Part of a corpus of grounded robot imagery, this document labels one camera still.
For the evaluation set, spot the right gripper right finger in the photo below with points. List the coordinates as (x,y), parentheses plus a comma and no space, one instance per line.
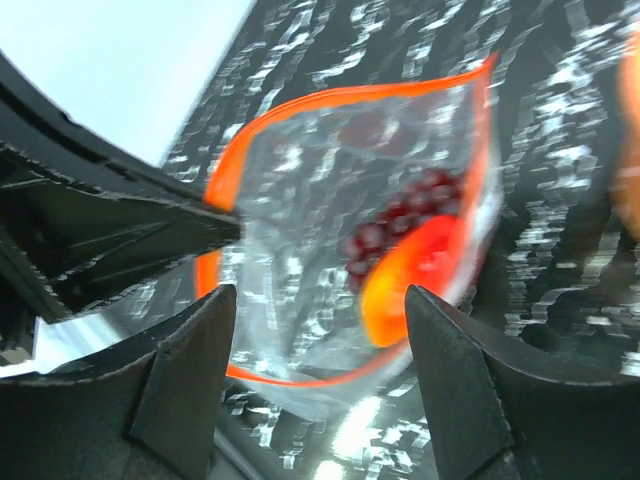
(499,408)

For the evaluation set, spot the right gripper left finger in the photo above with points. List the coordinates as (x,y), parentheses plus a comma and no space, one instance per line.
(144,408)

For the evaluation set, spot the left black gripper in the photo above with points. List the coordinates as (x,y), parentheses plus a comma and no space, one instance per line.
(82,222)

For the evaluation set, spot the red orange mango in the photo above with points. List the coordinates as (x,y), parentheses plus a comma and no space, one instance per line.
(427,257)

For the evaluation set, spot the purple grape bunch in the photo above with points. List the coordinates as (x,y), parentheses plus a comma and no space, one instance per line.
(437,191)

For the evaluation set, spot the clear orange zip bag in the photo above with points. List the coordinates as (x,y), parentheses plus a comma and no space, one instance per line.
(303,176)

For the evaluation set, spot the orange plastic basket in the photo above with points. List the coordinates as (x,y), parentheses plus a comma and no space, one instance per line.
(625,186)

